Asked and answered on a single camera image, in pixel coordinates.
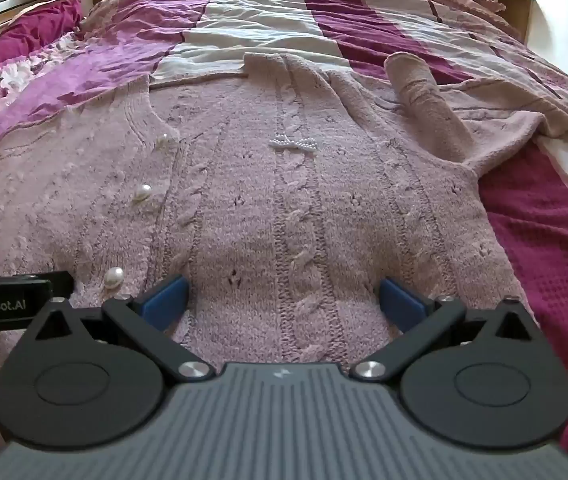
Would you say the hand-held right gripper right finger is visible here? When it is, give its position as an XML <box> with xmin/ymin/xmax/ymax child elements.
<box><xmin>350</xmin><ymin>278</ymin><xmax>543</xmax><ymax>380</ymax></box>

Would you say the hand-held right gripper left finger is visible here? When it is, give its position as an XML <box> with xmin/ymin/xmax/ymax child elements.
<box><xmin>24</xmin><ymin>276</ymin><xmax>216</xmax><ymax>380</ymax></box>

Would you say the pink knitted cardigan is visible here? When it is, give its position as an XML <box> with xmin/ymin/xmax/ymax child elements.
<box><xmin>0</xmin><ymin>51</ymin><xmax>544</xmax><ymax>466</ymax></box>

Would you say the maroon and white striped blanket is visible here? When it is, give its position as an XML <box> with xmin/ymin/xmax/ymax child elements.
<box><xmin>151</xmin><ymin>0</ymin><xmax>568</xmax><ymax>471</ymax></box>

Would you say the purple floral quilt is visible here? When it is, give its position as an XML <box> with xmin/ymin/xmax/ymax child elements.
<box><xmin>0</xmin><ymin>0</ymin><xmax>222</xmax><ymax>166</ymax></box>

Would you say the magenta pillow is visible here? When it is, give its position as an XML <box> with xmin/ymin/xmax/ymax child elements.
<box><xmin>0</xmin><ymin>0</ymin><xmax>85</xmax><ymax>91</ymax></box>

